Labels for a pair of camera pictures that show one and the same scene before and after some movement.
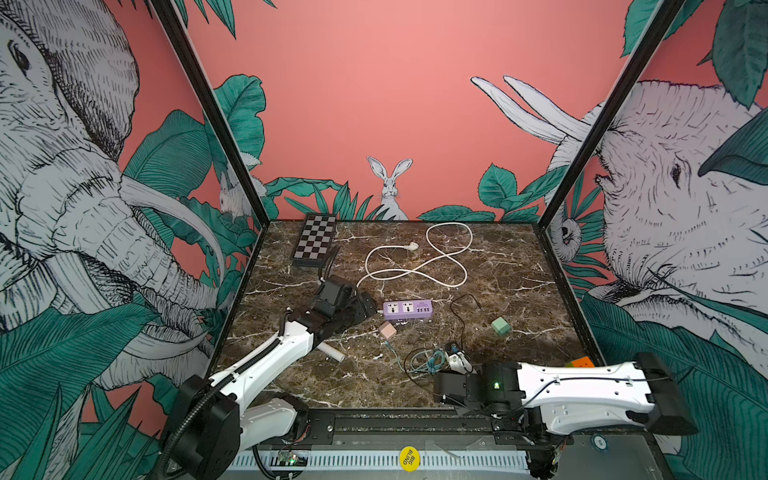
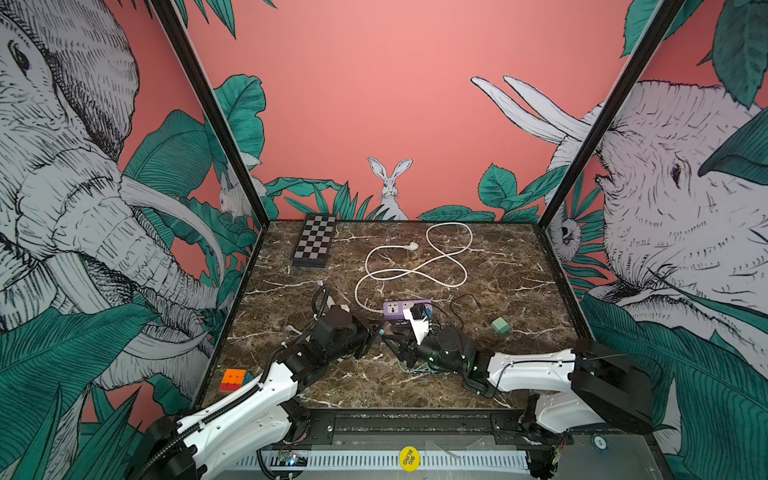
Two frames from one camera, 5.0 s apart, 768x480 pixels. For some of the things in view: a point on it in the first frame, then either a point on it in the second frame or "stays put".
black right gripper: (478, 378) to (410, 350)
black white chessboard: (315, 240) stays put
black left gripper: (362, 313) to (362, 326)
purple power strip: (407, 309) stays put
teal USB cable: (429, 368) stays put
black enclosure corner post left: (170, 15) stays put
